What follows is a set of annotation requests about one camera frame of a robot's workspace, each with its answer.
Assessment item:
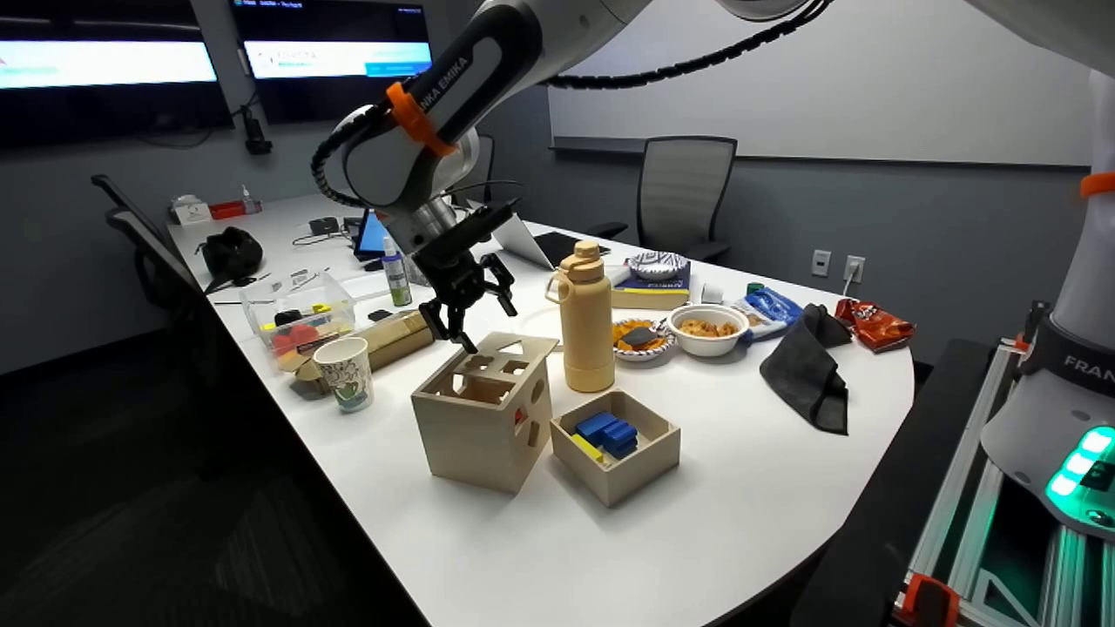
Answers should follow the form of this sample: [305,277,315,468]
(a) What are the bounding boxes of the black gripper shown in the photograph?
[410,236,522,356]

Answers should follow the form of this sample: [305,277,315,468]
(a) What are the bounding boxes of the wooden block toy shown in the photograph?
[443,327,561,410]

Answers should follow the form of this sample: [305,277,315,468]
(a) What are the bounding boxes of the long wooden box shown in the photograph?
[353,303,438,372]

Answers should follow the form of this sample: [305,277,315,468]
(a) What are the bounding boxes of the wooden shape sorter box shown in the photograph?
[409,351,550,498]

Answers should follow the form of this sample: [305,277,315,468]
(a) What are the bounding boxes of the white and red box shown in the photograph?
[169,187,256,230]

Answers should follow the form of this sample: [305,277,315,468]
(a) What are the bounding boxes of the plain white plate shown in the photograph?
[509,299,573,351]

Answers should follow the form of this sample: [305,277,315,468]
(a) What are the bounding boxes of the small green label bottle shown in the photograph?
[382,244,417,313]

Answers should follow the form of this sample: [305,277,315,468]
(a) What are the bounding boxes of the grey laptop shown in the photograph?
[493,213,612,277]

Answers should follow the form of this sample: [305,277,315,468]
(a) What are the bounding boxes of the tan water bottle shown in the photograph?
[556,236,617,396]

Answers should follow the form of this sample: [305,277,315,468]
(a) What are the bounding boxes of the tablet with blue screen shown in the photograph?
[353,205,403,265]

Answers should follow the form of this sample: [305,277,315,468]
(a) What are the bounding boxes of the printed paper cup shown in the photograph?
[310,335,378,419]

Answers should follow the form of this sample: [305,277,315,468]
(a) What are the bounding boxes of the orange chips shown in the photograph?
[609,318,673,359]

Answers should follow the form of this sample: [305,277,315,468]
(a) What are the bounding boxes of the blue block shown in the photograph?
[576,407,629,446]
[597,419,644,461]

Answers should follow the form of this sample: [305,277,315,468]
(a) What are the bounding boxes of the blue and yellow book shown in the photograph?
[605,267,698,313]

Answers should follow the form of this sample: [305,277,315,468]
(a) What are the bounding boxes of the clear plastic container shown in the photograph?
[236,267,358,380]

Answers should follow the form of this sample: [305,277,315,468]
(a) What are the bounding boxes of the yellow block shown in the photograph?
[564,429,609,472]

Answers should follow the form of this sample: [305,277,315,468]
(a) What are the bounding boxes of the blue patterned paper bowl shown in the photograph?
[622,246,694,286]

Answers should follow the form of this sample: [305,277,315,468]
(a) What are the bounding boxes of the red block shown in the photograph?
[270,325,324,359]

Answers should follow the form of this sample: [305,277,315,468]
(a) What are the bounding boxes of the small brown round object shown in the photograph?
[286,351,341,403]

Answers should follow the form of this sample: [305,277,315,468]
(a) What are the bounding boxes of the shallow wooden tray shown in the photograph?
[547,387,688,511]

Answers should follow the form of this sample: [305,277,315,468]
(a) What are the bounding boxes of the white bowl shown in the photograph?
[662,299,754,363]

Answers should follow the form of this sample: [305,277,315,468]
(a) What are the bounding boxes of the orange pretzel snacks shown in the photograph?
[675,313,744,343]

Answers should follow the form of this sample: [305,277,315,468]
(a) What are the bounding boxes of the grey mesh office chair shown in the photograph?
[583,134,744,265]

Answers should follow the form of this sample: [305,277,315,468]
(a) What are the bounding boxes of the black bag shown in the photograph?
[194,224,270,293]

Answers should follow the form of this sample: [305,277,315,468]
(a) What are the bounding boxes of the blue snack pouch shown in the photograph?
[738,278,809,343]

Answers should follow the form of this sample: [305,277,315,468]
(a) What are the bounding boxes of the black cloth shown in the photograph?
[756,299,853,439]

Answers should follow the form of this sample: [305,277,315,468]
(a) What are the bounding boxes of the dark office chair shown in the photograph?
[86,171,221,320]

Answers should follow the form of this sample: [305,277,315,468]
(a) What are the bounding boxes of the red snack bag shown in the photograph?
[834,295,921,356]

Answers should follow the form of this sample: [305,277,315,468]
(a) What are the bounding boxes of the whiteboard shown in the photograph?
[544,0,1103,171]

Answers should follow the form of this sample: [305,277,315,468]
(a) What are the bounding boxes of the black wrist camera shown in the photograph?
[443,199,522,263]

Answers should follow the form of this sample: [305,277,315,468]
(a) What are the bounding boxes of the wall display screen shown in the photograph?
[231,0,438,124]
[0,0,228,149]

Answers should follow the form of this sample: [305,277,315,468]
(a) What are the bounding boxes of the grey camera pole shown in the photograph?
[186,0,279,159]

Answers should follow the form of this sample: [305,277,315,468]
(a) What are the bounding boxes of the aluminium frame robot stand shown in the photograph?
[891,299,1115,627]

